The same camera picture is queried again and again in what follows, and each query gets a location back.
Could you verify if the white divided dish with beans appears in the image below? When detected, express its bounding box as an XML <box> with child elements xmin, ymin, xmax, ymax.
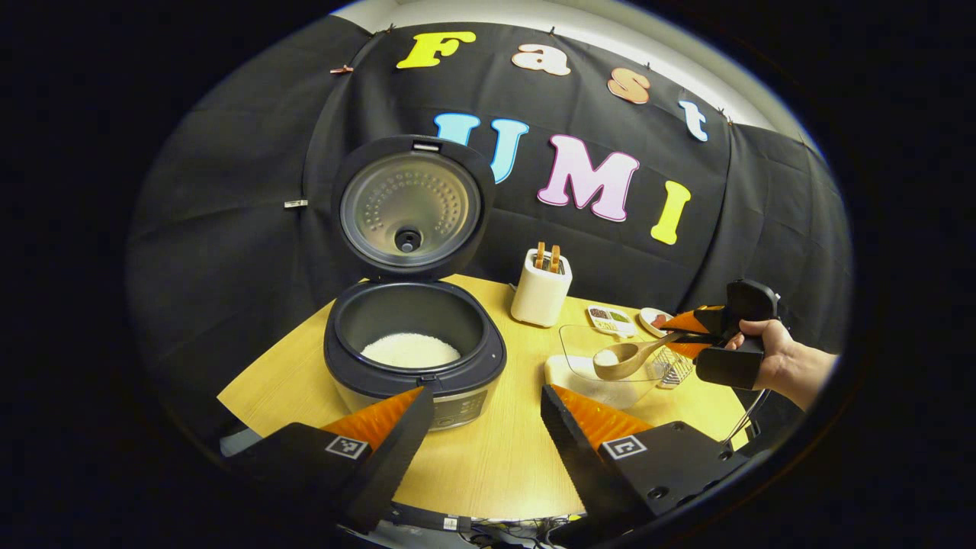
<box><xmin>586</xmin><ymin>304</ymin><xmax>637</xmax><ymax>339</ymax></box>

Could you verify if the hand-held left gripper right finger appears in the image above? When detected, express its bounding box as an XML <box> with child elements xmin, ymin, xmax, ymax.
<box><xmin>540</xmin><ymin>385</ymin><xmax>752</xmax><ymax>537</ymax></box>

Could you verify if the thin grey gripper cable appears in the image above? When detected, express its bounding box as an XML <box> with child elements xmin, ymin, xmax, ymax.
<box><xmin>721</xmin><ymin>389</ymin><xmax>771</xmax><ymax>451</ymax></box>

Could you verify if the clear plastic rice container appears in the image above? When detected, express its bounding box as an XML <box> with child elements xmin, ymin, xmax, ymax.
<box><xmin>544</xmin><ymin>324</ymin><xmax>691</xmax><ymax>410</ymax></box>

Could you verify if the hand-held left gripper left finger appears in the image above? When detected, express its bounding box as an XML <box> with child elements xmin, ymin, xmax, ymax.
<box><xmin>221</xmin><ymin>387</ymin><xmax>437</xmax><ymax>535</ymax></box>

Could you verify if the wooden spoon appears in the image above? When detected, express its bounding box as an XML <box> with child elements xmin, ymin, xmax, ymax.
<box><xmin>593</xmin><ymin>329</ymin><xmax>687</xmax><ymax>380</ymax></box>

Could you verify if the black power strip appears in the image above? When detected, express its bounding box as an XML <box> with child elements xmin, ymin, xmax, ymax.
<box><xmin>385</xmin><ymin>503</ymin><xmax>474</xmax><ymax>533</ymax></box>

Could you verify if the metal wire chopstick holder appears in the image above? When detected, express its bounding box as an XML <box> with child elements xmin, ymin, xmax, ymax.
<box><xmin>654</xmin><ymin>347</ymin><xmax>695</xmax><ymax>390</ymax></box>

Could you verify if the white toaster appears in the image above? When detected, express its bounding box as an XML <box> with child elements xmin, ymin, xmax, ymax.
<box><xmin>511</xmin><ymin>242</ymin><xmax>573</xmax><ymax>329</ymax></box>

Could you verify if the white round plate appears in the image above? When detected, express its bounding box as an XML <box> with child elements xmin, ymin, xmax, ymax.
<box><xmin>639</xmin><ymin>307</ymin><xmax>676</xmax><ymax>338</ymax></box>

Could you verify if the grey rice cooker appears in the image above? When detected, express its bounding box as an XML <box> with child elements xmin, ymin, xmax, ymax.
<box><xmin>323</xmin><ymin>135</ymin><xmax>507</xmax><ymax>432</ymax></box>

